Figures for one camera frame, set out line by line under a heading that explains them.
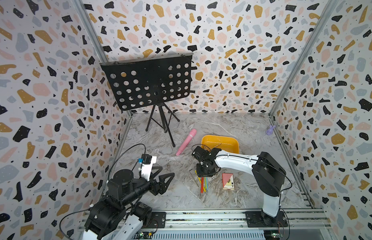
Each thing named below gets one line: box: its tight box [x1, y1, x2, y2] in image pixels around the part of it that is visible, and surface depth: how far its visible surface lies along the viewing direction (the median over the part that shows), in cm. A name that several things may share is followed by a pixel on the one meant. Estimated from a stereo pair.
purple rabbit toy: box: [265, 124, 276, 136], surface depth 109 cm
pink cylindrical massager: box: [176, 128, 197, 156], surface depth 105 cm
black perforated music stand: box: [99, 52, 194, 147], surface depth 76 cm
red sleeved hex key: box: [201, 177, 204, 194], surface depth 87 cm
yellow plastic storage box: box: [201, 134, 240, 154], surface depth 104 cm
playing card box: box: [222, 173, 235, 190], surface depth 87 cm
